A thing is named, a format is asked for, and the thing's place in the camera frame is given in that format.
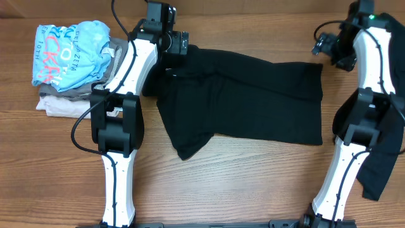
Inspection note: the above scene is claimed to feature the grey folded shirt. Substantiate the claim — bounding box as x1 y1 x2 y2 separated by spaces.
39 37 128 101

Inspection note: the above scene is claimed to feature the black t-shirt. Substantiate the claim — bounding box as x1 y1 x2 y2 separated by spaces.
142 45 323 160

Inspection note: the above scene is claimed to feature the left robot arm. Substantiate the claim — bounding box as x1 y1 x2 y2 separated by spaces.
90 19 189 227

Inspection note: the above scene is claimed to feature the beige folded shirt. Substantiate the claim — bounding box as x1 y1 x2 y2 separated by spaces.
35 95 123 119

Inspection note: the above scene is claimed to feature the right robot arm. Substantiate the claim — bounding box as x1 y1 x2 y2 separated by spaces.
290 0 404 227

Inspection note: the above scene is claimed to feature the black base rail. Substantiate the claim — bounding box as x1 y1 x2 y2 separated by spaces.
76 220 357 228

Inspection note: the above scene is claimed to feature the light blue printed t-shirt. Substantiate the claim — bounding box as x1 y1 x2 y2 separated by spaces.
32 20 114 92

